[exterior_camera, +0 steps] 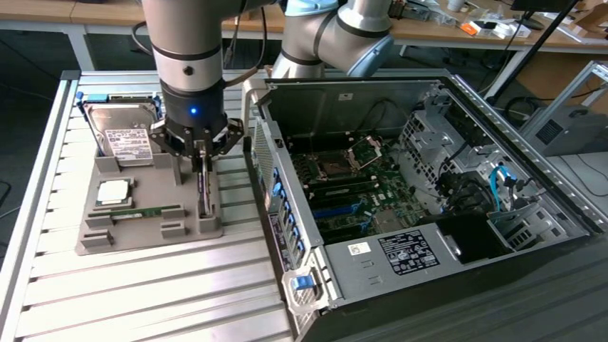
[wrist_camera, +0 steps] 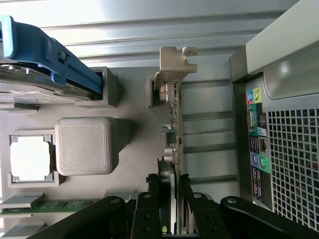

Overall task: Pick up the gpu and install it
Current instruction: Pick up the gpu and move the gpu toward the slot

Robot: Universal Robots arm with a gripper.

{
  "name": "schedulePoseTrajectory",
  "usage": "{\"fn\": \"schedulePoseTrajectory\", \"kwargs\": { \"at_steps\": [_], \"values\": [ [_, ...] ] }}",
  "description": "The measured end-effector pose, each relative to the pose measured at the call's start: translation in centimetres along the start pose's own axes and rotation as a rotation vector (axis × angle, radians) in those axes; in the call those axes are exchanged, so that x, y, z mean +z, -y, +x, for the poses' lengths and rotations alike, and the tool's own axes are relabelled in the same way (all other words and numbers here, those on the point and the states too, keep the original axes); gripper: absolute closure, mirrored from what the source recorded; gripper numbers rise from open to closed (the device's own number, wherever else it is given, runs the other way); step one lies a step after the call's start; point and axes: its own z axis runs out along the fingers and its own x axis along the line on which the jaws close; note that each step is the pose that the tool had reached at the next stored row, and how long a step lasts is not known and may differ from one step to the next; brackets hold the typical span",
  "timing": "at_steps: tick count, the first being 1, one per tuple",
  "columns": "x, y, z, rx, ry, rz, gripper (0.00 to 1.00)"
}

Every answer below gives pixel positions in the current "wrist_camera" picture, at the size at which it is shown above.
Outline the grey printed parts rack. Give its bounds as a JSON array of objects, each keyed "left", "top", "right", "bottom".
[{"left": 0, "top": 66, "right": 184, "bottom": 239}]

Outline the green RAM stick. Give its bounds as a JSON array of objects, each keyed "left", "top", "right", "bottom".
[{"left": 0, "top": 194, "right": 94, "bottom": 215}]

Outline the open PC case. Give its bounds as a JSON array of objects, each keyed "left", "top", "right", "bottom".
[{"left": 228, "top": 44, "right": 319, "bottom": 230}]

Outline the silver CPU chip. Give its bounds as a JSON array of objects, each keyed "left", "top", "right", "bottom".
[{"left": 9, "top": 135, "right": 54, "bottom": 181}]

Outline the hard disk in blue caddy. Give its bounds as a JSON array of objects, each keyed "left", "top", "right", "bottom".
[{"left": 0, "top": 15, "right": 104, "bottom": 102}]

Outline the pale plastic case handle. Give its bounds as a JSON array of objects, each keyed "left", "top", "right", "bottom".
[{"left": 245, "top": 0, "right": 319, "bottom": 77}]

